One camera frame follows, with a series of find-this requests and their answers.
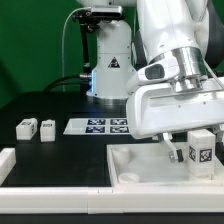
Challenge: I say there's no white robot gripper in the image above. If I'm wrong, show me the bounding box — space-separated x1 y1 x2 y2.
125 54 224 164

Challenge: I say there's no white square tabletop panel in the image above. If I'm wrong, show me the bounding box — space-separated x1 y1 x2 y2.
107 143 224 187

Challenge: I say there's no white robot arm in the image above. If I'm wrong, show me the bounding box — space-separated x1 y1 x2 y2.
78 0 224 161

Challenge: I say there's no white L-shaped obstacle fence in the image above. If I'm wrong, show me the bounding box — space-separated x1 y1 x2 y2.
0 148 224 214

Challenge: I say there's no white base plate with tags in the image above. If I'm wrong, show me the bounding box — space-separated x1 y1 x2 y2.
64 118 129 135

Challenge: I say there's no black cable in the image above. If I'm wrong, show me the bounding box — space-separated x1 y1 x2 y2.
43 75 93 93

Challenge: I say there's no black camera on stand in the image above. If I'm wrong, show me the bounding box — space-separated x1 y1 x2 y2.
72 6 124 74

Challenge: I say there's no white cable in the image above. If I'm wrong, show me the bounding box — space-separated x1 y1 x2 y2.
61 6 93 93

